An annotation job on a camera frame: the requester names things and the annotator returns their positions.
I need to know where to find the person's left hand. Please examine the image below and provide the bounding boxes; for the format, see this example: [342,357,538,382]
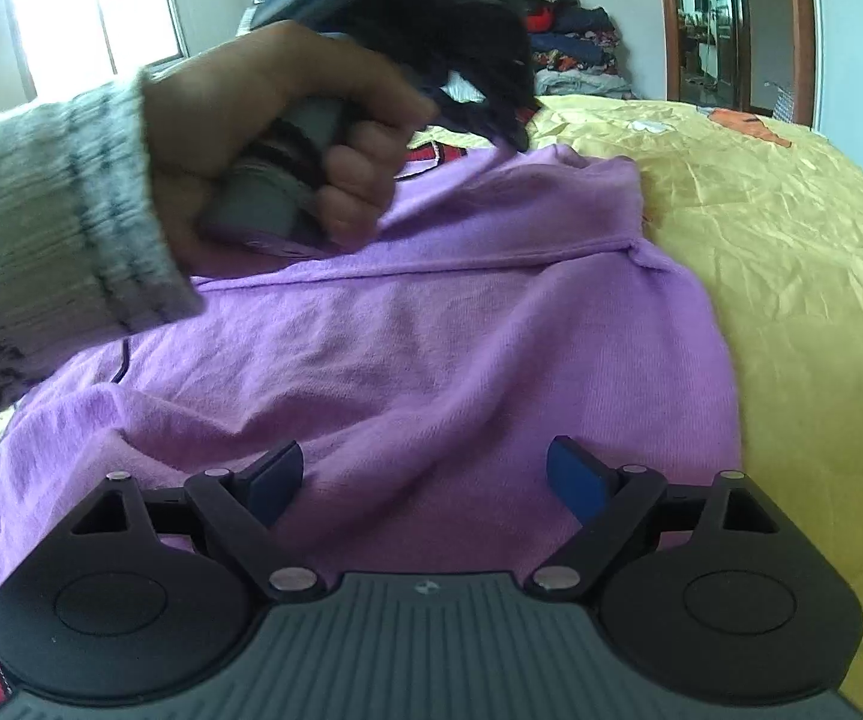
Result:
[140,19,442,272]

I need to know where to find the yellow carrot print bedsheet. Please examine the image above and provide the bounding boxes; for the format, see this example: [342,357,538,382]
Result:
[0,94,863,720]

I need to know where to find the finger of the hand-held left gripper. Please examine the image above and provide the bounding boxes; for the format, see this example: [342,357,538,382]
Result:
[371,0,539,152]

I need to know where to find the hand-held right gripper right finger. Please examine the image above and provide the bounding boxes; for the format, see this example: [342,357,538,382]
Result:
[525,436,787,602]

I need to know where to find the wooden framed mirror door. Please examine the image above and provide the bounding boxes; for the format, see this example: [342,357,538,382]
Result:
[655,0,824,125]

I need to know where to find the pile of clothes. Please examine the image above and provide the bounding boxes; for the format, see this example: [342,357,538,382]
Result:
[431,0,637,102]

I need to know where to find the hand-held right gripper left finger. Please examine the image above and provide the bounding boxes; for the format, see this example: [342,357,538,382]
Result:
[67,441,328,602]

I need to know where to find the window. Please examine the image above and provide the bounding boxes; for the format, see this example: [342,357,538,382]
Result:
[0,0,187,100]

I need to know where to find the purple shirt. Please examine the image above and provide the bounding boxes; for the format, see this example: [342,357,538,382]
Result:
[0,136,749,720]

